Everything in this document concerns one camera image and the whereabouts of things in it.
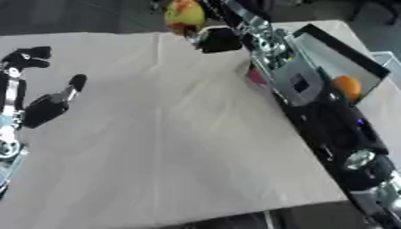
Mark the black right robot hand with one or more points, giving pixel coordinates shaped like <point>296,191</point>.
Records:
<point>220,40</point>

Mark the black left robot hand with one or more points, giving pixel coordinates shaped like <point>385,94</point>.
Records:
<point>44,109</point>

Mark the yellow and red toy fruit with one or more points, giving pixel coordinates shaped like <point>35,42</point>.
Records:
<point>184,15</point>

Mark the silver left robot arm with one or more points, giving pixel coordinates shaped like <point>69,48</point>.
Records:
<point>8,146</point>

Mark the silver and black right robot arm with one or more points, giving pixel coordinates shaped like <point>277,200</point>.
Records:
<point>323,119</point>

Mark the black box with white inside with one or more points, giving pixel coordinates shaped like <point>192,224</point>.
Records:
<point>360,67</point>

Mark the red block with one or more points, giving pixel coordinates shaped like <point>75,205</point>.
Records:
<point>256,77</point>

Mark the orange toy fruit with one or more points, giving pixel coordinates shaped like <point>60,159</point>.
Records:
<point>348,87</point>

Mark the clear plastic bin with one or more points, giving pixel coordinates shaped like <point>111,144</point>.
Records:
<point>388,61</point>

